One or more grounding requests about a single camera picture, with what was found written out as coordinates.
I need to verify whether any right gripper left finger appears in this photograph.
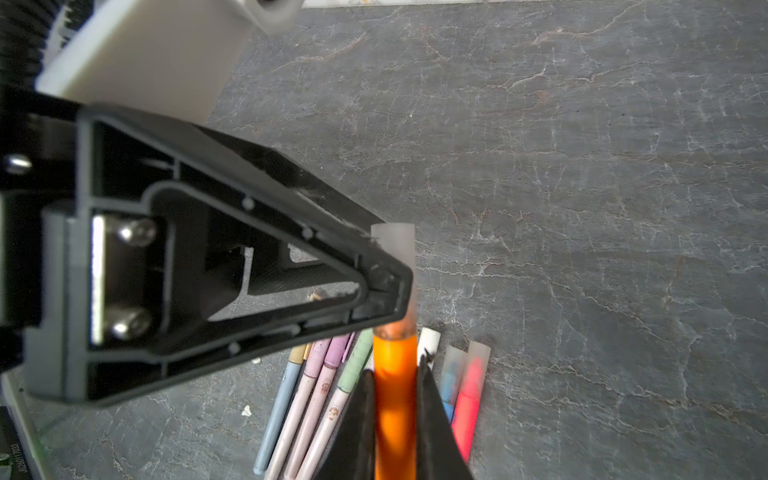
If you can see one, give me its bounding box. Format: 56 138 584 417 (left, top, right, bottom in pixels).
314 369 376 480

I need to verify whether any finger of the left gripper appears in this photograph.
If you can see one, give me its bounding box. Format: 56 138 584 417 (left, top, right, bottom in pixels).
23 104 413 405

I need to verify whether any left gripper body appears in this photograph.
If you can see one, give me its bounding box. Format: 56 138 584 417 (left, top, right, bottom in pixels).
1 83 80 372

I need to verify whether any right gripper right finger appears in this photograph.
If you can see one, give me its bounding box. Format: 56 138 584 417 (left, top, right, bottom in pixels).
416 353 473 480

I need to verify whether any pink highlighter pen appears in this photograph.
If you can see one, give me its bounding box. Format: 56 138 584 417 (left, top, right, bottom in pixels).
451 341 491 463

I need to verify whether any light blue highlighter pen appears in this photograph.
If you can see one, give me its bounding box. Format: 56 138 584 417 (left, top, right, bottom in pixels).
438 346 467 423

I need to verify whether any black marker white cap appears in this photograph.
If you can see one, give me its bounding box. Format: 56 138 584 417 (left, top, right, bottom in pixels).
417 327 441 368

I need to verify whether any orange highlighter pen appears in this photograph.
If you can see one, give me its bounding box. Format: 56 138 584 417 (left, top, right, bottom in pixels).
370 223 419 480

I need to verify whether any green capped pastel pen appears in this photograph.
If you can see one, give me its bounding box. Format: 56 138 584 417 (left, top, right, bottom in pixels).
296 329 373 480

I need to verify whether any light pink pastel pen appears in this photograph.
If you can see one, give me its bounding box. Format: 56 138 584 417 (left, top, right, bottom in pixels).
264 339 331 479

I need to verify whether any purple capped pastel pen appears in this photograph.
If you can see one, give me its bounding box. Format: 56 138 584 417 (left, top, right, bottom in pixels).
284 334 350 479

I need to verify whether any yellow capped blue pen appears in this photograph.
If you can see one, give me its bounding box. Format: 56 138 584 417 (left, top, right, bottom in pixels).
253 344 310 476

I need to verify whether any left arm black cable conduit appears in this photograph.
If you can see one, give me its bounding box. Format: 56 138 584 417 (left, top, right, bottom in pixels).
0 0 91 91

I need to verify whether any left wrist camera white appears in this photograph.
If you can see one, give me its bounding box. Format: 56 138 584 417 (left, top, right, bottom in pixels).
35 0 303 124

